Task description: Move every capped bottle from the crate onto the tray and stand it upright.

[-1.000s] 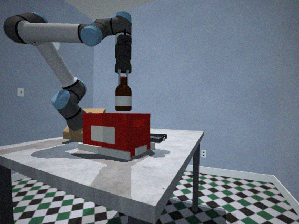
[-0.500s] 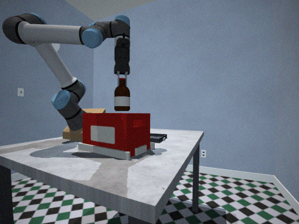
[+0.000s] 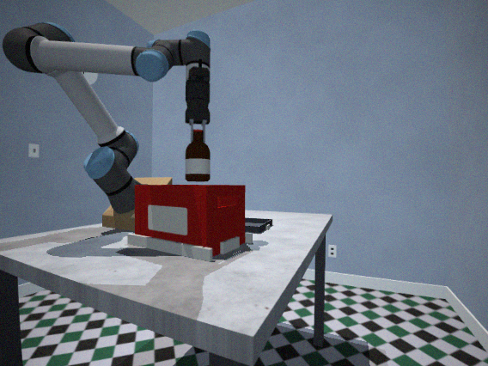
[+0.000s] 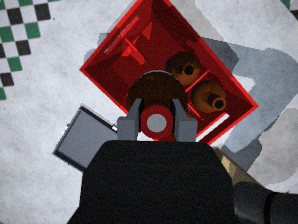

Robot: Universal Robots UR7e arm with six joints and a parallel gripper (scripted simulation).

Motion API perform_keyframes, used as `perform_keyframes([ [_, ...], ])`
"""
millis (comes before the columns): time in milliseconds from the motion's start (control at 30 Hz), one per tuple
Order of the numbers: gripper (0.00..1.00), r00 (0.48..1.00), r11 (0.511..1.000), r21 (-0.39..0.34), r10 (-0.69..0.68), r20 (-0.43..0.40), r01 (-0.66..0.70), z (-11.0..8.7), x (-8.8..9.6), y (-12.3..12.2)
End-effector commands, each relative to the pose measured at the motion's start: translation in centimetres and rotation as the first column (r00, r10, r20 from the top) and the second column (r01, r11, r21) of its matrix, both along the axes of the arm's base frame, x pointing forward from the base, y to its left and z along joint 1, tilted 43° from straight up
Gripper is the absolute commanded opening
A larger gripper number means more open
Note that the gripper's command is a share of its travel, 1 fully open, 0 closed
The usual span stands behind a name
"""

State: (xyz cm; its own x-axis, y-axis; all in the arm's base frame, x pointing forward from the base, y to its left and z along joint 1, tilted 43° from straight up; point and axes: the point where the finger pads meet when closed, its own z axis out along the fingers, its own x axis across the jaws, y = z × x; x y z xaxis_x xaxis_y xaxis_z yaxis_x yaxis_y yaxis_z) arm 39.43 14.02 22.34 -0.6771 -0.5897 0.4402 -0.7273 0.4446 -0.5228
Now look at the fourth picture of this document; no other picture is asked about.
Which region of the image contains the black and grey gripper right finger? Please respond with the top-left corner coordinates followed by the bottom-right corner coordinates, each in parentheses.
top-left (170, 99), bottom-right (198, 142)

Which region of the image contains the red crate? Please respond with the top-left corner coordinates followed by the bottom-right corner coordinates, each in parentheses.
top-left (79, 0), bottom-right (244, 138)

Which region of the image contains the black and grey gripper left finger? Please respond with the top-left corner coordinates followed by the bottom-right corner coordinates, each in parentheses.
top-left (117, 98), bottom-right (144, 140)

